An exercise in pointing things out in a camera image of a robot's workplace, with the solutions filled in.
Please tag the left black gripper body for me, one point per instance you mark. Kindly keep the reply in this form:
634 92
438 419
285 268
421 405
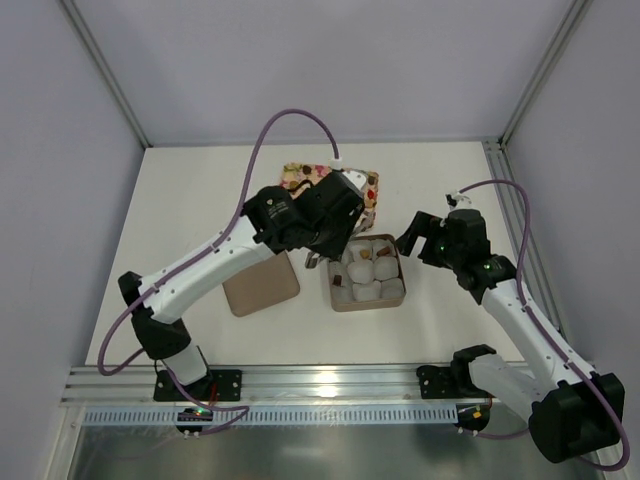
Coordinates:
335 226

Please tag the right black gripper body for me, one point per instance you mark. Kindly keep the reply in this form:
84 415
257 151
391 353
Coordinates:
430 240

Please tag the brown chocolate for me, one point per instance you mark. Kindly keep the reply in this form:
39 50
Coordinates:
385 251

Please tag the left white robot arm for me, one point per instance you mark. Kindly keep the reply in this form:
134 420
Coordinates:
159 301

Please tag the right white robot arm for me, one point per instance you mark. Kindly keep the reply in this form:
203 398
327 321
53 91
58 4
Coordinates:
570 409

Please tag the tan square tin lid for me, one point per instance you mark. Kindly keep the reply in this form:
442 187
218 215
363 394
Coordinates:
262 286

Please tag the floral pattern tray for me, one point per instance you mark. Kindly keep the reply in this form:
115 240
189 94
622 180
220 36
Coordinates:
297 177

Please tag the tan square tin box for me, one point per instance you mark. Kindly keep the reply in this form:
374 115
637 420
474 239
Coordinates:
376 283

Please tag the aluminium rail frame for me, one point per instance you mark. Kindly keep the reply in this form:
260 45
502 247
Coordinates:
260 384

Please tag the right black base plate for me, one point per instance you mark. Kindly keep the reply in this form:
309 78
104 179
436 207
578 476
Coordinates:
436 382

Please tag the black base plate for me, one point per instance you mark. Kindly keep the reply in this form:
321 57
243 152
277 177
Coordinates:
436 382
219 385

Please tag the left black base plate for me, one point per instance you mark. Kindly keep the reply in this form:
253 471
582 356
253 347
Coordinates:
219 385

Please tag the slotted grey cable duct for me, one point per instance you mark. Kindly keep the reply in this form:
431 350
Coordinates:
274 415

